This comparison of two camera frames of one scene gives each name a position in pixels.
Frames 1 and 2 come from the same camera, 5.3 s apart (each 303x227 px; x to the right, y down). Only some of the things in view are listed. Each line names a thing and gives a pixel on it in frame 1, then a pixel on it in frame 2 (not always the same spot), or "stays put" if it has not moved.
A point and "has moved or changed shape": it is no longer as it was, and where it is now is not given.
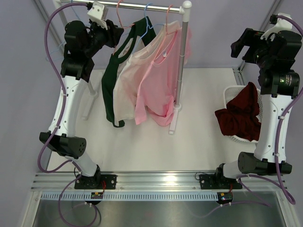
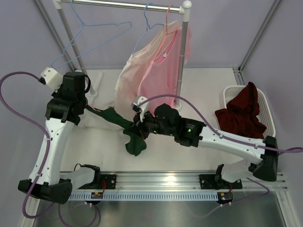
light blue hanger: (50, 59) has moved or changed shape
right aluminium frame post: (239, 70) stays put
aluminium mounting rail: (153, 180) stays put
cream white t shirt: (132, 71) stays put
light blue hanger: (140, 39) stays put
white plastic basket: (231, 92) stays put
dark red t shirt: (239, 117) stays put
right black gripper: (251, 38) -> (139, 126)
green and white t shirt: (138, 34) -> (136, 144)
